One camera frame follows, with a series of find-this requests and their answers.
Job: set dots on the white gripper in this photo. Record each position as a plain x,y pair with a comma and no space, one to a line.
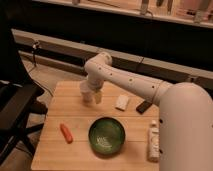
98,96

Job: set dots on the white ceramic cup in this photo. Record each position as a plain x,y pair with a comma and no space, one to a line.
85,92

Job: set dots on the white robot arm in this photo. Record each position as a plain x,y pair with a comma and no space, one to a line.
185,113

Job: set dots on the green ceramic bowl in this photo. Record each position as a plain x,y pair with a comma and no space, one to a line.
106,136

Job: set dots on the white rectangular block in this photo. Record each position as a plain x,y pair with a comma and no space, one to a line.
122,102

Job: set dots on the wooden table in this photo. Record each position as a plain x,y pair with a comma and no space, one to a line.
79,136

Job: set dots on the black rectangular block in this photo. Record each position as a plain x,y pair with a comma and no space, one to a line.
143,107

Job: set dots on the orange carrot toy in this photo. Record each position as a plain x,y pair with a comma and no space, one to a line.
66,133

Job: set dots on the white squeeze bottle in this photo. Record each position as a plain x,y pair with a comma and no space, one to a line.
153,142

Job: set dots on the black office chair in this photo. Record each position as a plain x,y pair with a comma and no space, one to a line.
16,104

